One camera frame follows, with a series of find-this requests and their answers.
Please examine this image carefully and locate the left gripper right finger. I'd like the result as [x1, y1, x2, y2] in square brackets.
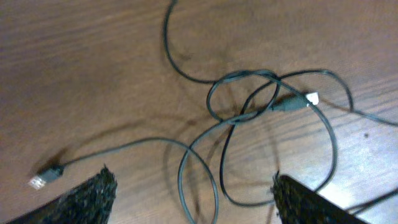
[272, 173, 366, 224]

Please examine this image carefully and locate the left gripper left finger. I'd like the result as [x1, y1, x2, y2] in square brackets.
[7, 167, 118, 224]

